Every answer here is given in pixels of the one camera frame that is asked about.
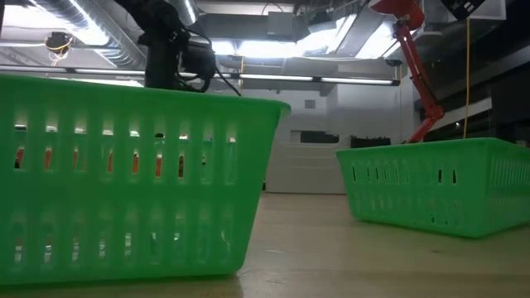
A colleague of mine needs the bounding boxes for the orange plastic basket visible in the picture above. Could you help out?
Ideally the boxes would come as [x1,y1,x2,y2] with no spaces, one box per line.
[14,147,186,179]

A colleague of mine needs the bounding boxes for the grey ceiling box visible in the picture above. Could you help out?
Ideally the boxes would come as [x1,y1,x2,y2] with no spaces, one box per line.
[267,11,297,37]

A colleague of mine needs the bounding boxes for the red desk lamp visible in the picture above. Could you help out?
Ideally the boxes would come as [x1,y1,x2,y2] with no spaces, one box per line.
[369,0,446,145]

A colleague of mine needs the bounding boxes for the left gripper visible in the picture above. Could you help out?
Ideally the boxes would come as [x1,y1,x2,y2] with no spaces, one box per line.
[143,39,182,91]

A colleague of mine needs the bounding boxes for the green plastic basket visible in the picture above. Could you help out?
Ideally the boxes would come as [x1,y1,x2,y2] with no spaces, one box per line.
[0,74,292,287]
[335,137,530,239]

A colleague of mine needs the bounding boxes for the black left camera cable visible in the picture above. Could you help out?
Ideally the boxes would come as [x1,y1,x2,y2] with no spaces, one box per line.
[198,61,243,98]

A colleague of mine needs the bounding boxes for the black ceiling box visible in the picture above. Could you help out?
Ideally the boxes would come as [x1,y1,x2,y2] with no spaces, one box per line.
[440,0,486,22]

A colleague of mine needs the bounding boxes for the black power adapter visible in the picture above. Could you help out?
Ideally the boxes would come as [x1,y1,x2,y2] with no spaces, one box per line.
[350,136,393,150]

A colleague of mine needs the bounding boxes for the ceiling light strip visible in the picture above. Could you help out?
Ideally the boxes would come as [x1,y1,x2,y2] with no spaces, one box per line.
[0,64,402,87]

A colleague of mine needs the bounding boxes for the silver ventilation duct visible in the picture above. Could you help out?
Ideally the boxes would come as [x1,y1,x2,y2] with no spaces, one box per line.
[24,0,147,70]

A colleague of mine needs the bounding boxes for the yellow power cable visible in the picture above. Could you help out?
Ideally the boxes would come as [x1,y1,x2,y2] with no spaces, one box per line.
[462,18,472,140]

